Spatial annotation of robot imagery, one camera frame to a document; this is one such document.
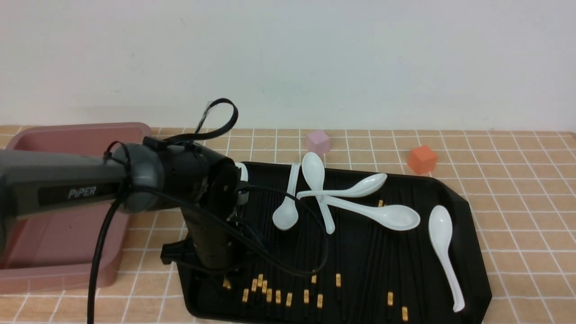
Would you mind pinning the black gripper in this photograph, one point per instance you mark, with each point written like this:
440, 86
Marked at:
212, 243

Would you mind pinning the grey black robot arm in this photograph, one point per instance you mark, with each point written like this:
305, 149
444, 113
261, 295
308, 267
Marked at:
153, 176

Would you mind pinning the black chopstick gold band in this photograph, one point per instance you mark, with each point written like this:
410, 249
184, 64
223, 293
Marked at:
387, 299
310, 257
256, 284
278, 276
338, 246
262, 284
269, 292
403, 274
246, 293
226, 283
318, 245
296, 259

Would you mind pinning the white spoon far left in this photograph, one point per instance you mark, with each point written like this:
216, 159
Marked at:
242, 196

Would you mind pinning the white spoon bowl down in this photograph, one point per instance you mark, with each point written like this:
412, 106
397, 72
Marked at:
286, 215

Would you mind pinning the white spoon upright centre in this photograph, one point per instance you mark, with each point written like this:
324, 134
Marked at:
314, 173

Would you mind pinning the pink cube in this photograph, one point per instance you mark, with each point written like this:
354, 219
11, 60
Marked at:
318, 142

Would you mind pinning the black plastic tray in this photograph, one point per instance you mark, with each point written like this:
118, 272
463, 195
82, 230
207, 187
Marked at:
373, 275

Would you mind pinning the pink plastic bin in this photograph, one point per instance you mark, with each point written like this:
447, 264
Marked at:
54, 252

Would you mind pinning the white spoon upper horizontal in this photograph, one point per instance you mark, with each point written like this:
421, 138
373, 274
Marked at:
363, 188

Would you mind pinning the white spoon horizontal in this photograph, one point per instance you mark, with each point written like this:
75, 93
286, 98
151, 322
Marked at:
363, 188
393, 217

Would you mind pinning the white spoon lower horizontal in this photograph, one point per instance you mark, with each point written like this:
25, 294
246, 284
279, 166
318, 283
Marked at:
393, 217

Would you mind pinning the orange cube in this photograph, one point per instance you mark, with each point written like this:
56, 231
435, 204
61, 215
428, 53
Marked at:
422, 160

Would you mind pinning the white spoon far right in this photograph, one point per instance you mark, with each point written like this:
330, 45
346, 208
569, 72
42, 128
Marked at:
440, 230

